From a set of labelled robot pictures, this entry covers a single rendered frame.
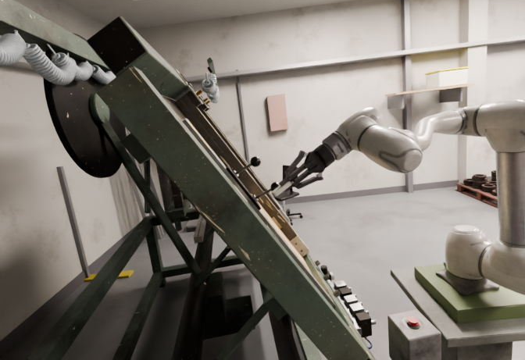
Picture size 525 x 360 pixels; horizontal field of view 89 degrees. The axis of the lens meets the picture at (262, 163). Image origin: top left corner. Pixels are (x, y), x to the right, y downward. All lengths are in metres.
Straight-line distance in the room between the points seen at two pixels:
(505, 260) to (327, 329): 0.78
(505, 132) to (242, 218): 0.96
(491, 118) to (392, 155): 0.54
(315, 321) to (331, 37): 4.73
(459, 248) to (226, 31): 4.57
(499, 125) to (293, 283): 0.91
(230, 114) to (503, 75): 4.82
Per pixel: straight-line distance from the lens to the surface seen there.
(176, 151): 0.72
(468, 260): 1.55
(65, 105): 1.57
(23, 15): 1.42
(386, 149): 0.83
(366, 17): 5.46
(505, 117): 1.27
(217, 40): 5.16
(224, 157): 1.39
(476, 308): 1.55
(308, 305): 0.92
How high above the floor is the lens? 1.70
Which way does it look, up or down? 10 degrees down
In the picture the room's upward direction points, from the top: 7 degrees counter-clockwise
